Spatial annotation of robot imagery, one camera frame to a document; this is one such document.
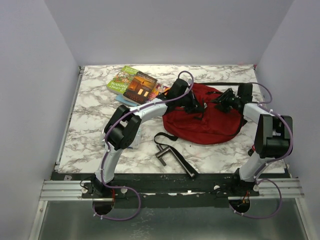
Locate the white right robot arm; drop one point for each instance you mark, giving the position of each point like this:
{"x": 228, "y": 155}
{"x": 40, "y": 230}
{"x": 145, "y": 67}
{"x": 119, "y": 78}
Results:
{"x": 273, "y": 139}

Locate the red backpack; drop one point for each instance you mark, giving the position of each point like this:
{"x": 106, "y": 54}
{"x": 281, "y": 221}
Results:
{"x": 208, "y": 128}

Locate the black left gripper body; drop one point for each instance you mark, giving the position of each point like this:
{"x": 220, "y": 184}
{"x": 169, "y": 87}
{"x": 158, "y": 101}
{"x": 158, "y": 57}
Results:
{"x": 184, "y": 101}

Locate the aluminium rail frame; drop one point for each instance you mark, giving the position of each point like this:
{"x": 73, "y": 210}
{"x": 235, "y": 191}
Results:
{"x": 68, "y": 216}

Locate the purple orange Roald Dahl book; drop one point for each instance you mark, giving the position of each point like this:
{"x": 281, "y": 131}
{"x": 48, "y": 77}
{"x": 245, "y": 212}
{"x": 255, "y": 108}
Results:
{"x": 157, "y": 90}

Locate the dark metal T-shaped tool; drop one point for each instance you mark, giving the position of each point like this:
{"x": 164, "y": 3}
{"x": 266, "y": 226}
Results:
{"x": 162, "y": 151}

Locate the light blue notebook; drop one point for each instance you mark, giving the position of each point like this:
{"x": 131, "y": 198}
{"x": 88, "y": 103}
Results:
{"x": 121, "y": 99}

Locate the dark brown novel book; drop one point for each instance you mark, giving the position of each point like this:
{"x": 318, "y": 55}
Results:
{"x": 140, "y": 88}

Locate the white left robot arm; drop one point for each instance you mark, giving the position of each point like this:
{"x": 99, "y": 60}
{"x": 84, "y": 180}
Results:
{"x": 121, "y": 129}

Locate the clear plastic bag of parts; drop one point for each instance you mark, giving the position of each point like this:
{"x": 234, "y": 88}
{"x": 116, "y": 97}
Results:
{"x": 134, "y": 145}

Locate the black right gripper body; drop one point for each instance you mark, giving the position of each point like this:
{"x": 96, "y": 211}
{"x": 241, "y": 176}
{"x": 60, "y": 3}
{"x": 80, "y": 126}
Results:
{"x": 232, "y": 101}

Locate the orange black highlighter marker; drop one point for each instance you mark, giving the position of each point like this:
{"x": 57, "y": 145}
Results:
{"x": 250, "y": 152}

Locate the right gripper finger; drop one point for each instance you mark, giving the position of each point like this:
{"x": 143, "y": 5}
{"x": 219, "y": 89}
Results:
{"x": 224, "y": 97}
{"x": 223, "y": 108}

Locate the green treehouse book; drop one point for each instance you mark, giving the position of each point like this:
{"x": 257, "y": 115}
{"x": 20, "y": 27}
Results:
{"x": 122, "y": 80}

